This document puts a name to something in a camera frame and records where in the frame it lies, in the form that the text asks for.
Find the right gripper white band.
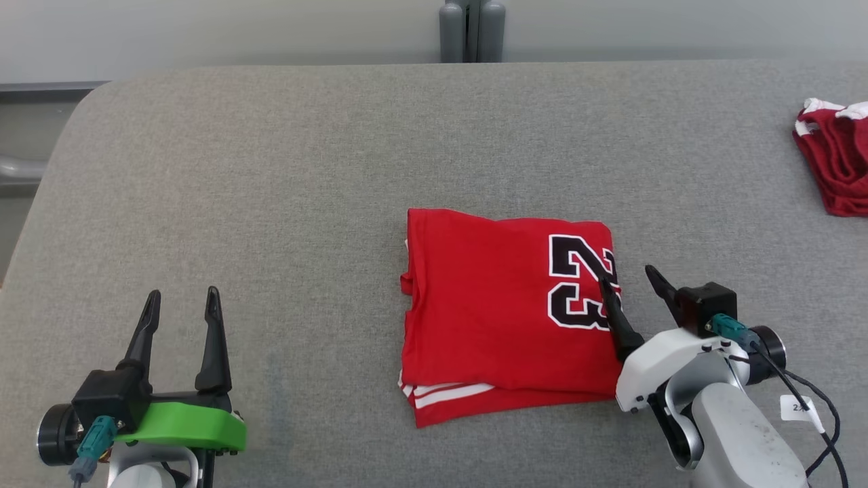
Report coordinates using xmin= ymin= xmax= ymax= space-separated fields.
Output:
xmin=597 ymin=264 xmax=750 ymax=413

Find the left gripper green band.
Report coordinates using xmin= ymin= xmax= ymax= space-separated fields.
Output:
xmin=112 ymin=286 xmax=247 ymax=453

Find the red jersey number 23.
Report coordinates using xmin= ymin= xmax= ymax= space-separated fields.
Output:
xmin=399 ymin=208 xmax=625 ymax=429

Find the red shorts white side stripe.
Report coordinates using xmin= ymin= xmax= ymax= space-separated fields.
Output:
xmin=792 ymin=98 xmax=868 ymax=218

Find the grey curved metal tube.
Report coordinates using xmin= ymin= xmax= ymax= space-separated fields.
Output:
xmin=0 ymin=156 xmax=48 ymax=186

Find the teal right camera connector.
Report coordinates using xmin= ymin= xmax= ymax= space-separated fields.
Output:
xmin=705 ymin=313 xmax=762 ymax=352

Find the teal camera connector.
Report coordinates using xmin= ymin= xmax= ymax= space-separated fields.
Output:
xmin=70 ymin=415 xmax=117 ymax=483
xmin=705 ymin=313 xmax=762 ymax=352

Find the teal left camera connector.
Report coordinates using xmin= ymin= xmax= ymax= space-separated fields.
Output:
xmin=70 ymin=415 xmax=117 ymax=483

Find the white cable tag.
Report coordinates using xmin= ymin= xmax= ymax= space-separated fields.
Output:
xmin=780 ymin=395 xmax=825 ymax=434

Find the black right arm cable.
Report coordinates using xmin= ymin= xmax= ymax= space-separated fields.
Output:
xmin=749 ymin=342 xmax=848 ymax=488

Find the grey double post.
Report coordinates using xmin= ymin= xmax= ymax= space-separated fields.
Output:
xmin=439 ymin=0 xmax=507 ymax=64

